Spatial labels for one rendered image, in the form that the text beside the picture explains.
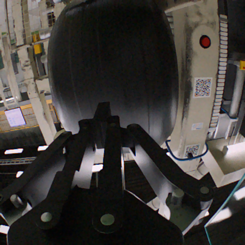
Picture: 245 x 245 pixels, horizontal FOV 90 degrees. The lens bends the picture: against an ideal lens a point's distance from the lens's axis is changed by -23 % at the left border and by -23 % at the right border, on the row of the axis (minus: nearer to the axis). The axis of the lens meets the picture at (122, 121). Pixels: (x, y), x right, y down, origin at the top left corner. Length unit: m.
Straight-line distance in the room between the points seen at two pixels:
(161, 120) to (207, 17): 0.38
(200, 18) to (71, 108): 0.45
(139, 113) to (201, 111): 0.35
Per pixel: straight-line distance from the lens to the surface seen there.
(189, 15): 0.52
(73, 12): 0.38
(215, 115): 0.68
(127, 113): 0.31
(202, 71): 0.55
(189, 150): 0.71
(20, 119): 4.70
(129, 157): 1.01
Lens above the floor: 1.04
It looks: 31 degrees up
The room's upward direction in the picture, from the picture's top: 174 degrees clockwise
